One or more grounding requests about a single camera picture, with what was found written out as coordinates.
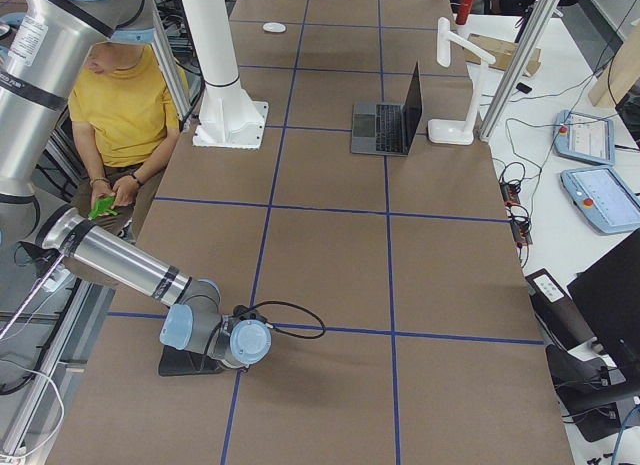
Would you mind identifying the grey laptop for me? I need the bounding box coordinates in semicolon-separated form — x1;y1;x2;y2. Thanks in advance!
350;62;423;156

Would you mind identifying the black mouse pad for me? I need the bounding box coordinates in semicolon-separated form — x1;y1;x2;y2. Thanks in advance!
158;346;229;377

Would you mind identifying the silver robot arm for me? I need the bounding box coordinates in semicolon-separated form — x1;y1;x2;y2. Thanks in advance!
1;0;271;370

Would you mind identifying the white desk lamp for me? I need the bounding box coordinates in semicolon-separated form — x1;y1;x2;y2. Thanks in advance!
427;16;496;146

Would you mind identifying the white computer mouse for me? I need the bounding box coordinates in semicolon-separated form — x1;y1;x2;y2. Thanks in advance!
262;22;286;34

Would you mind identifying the brown paper table cover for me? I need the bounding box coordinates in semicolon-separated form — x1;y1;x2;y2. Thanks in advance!
48;0;572;464

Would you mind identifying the black power strip left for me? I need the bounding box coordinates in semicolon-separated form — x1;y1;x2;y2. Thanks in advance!
500;183;521;208

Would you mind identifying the black power strip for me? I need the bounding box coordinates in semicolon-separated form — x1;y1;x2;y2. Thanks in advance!
509;215;532;248
500;183;521;208

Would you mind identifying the black power strip right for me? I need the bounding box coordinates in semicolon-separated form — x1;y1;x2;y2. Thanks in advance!
509;215;532;248

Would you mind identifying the green phone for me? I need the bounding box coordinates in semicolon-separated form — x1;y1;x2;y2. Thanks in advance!
88;196;119;220

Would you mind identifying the person in yellow shirt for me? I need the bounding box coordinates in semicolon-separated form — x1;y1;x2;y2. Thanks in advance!
68;42;180;238

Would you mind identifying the small black square sensor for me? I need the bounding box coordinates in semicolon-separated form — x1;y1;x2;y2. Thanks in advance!
516;83;532;94

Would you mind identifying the brown cardboard box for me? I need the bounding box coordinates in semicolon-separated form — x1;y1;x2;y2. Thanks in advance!
468;33;541;77

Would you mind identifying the black device with label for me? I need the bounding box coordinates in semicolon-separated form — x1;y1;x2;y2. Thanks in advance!
525;268;604;355

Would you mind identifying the red object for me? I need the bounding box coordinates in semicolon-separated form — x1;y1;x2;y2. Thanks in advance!
456;0;475;25

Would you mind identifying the blue teach pendant near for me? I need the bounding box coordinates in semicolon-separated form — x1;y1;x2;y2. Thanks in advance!
560;165;639;234

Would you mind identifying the blue teach pendant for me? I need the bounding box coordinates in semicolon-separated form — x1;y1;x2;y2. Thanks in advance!
560;165;639;234
553;109;615;165

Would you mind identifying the blue teach pendant far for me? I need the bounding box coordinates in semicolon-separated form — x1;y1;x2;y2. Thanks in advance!
553;109;615;165

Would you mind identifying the black monitor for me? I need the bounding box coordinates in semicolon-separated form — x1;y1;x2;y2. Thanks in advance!
566;229;640;371

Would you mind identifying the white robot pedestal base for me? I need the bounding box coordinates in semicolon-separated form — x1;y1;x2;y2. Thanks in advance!
182;0;269;150

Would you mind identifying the aluminium frame post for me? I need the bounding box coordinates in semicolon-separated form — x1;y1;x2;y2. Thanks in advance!
478;0;562;142

